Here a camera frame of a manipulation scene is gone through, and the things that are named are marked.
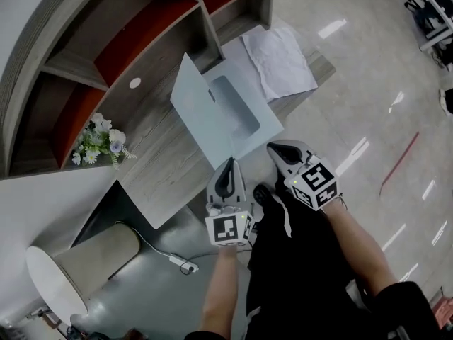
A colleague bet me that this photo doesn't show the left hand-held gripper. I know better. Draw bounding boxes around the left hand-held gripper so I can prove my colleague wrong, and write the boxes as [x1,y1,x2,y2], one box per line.
[205,157,258,248]

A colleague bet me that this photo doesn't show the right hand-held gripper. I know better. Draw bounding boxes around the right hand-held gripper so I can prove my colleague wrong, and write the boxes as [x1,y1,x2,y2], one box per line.
[266,139,339,212]

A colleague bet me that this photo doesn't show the white sheet of paper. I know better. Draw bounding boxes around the white sheet of paper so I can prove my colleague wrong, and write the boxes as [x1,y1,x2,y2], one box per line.
[219,37,265,81]
[242,26,318,103]

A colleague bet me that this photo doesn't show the person's left forearm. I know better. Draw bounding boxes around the person's left forearm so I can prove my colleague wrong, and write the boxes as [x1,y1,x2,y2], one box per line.
[200,244,246,333]

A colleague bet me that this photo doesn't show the person's right forearm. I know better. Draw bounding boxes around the person's right forearm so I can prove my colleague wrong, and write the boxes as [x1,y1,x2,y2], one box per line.
[320,197,399,299]

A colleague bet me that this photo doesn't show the person's black shoe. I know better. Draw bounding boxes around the person's black shoe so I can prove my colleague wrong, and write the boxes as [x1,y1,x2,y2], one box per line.
[253,183,275,209]

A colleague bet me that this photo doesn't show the open white folder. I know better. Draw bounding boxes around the open white folder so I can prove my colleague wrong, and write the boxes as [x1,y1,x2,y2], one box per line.
[169,52,285,170]

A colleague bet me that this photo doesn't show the white power strip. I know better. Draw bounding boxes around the white power strip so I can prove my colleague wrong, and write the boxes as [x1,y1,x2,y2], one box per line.
[168,254,200,274]

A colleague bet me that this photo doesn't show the person's black trousers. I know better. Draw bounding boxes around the person's black trousers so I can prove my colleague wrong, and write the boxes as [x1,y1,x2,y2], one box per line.
[243,186,371,340]

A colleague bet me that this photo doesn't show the red floor tape strip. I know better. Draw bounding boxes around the red floor tape strip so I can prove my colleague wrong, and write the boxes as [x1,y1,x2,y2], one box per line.
[379,130,420,195]

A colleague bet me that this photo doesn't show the artificial flower bouquet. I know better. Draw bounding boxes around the artificial flower bouquet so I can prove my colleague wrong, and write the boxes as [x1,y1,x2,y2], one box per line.
[71,113,138,170]

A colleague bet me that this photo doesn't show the beige stool with white seat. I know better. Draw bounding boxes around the beige stool with white seat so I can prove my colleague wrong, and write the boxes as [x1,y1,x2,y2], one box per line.
[25,221,142,327]

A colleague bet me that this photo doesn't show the wooden desk with red-backed shelves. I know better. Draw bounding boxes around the wooden desk with red-backed shelves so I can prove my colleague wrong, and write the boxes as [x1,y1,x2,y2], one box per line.
[0,0,337,232]

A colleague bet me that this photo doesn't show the person's black right sleeve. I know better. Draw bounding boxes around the person's black right sleeve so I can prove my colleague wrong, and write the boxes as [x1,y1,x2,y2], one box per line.
[366,280,445,340]

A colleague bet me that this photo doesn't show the white power cable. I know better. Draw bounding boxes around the white power cable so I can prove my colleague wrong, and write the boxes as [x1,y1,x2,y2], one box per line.
[114,220,174,259]

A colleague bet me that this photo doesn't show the white office desk frame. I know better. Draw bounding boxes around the white office desk frame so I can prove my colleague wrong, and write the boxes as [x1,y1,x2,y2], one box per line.
[404,0,453,53]

